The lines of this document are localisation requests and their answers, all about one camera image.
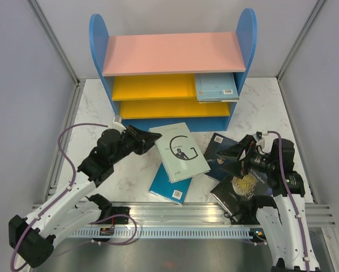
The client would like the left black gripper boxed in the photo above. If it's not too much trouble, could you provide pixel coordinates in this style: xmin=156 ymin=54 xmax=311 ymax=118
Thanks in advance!
xmin=110 ymin=124 xmax=161 ymax=164

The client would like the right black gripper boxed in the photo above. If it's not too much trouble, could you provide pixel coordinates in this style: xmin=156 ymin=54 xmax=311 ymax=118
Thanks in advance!
xmin=216 ymin=134 xmax=276 ymax=179

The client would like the pale grey Gatsby book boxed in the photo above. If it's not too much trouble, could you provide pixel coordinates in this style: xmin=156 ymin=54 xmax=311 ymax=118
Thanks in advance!
xmin=149 ymin=122 xmax=211 ymax=183

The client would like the yellow book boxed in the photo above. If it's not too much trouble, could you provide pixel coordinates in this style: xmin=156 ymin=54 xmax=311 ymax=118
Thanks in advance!
xmin=198 ymin=100 xmax=231 ymax=104

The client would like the green Alice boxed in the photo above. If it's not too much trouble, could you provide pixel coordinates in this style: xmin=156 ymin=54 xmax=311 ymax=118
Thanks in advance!
xmin=197 ymin=98 xmax=239 ymax=102

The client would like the light blue book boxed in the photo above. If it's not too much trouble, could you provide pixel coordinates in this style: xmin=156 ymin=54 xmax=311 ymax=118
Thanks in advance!
xmin=195 ymin=73 xmax=239 ymax=99

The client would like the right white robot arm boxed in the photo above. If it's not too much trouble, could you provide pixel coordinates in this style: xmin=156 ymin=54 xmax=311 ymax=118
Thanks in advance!
xmin=217 ymin=132 xmax=321 ymax=271

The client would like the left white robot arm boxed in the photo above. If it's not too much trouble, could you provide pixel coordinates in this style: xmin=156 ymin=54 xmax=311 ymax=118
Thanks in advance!
xmin=8 ymin=125 xmax=162 ymax=271

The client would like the navy blue book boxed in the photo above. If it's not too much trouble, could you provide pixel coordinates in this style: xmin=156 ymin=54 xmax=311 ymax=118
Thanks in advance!
xmin=204 ymin=133 xmax=238 ymax=181

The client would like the black Moon and Sixpence book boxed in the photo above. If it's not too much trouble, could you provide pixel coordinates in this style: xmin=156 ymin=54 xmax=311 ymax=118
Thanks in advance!
xmin=210 ymin=170 xmax=272 ymax=222

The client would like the bright blue book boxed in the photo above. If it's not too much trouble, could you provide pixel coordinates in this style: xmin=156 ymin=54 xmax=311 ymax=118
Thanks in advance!
xmin=149 ymin=164 xmax=192 ymax=205

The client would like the blue pink yellow bookshelf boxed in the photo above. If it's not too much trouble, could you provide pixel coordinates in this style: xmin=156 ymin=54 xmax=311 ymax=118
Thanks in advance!
xmin=89 ymin=8 xmax=258 ymax=132

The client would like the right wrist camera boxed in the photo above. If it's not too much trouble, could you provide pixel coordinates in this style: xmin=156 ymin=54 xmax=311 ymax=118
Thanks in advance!
xmin=252 ymin=131 xmax=269 ymax=148

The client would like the aluminium rail frame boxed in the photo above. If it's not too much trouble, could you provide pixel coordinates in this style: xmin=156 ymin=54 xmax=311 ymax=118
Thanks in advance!
xmin=30 ymin=201 xmax=337 ymax=227

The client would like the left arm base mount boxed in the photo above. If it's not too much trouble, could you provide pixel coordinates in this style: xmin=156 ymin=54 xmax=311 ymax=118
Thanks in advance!
xmin=99 ymin=207 xmax=130 ymax=236

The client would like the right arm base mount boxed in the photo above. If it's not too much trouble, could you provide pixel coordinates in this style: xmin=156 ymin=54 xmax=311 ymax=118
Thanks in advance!
xmin=228 ymin=209 xmax=272 ymax=244

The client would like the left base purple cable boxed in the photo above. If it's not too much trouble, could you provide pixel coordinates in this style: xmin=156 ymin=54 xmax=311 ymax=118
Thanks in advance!
xmin=53 ymin=215 xmax=138 ymax=256

